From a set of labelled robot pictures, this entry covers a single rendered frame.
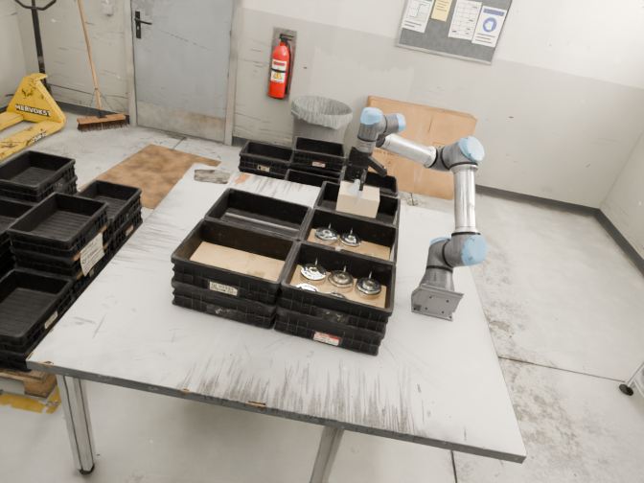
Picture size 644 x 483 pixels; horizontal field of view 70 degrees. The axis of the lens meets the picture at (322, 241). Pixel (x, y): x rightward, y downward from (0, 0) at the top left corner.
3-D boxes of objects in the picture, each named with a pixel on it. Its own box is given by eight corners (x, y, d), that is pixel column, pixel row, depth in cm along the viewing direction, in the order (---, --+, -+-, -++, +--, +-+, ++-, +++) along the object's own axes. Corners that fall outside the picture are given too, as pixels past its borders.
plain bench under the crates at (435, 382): (421, 301, 318) (453, 214, 280) (456, 560, 182) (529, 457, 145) (192, 256, 316) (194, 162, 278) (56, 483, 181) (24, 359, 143)
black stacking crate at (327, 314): (388, 287, 188) (396, 265, 182) (384, 337, 163) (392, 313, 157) (294, 264, 190) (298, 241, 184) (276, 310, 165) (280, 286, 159)
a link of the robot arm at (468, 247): (462, 269, 196) (459, 148, 207) (491, 265, 184) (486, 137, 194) (441, 266, 190) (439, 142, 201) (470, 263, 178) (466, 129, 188)
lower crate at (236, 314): (290, 285, 196) (294, 263, 190) (271, 333, 171) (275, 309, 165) (200, 263, 199) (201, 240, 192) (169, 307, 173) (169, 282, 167)
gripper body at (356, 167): (345, 171, 187) (351, 143, 181) (366, 175, 187) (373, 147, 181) (344, 179, 181) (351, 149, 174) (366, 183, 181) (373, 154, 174)
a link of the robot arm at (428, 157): (442, 157, 216) (356, 124, 192) (459, 149, 207) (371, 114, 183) (441, 180, 213) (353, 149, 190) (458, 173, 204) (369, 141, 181)
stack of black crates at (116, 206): (100, 225, 303) (95, 178, 285) (145, 234, 304) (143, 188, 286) (65, 259, 270) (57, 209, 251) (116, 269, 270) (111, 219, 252)
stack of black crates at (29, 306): (21, 304, 236) (12, 267, 223) (79, 314, 236) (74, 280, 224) (-38, 362, 202) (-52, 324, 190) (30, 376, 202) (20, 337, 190)
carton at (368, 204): (375, 204, 196) (379, 188, 192) (375, 218, 186) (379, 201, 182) (337, 196, 196) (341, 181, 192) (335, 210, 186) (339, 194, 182)
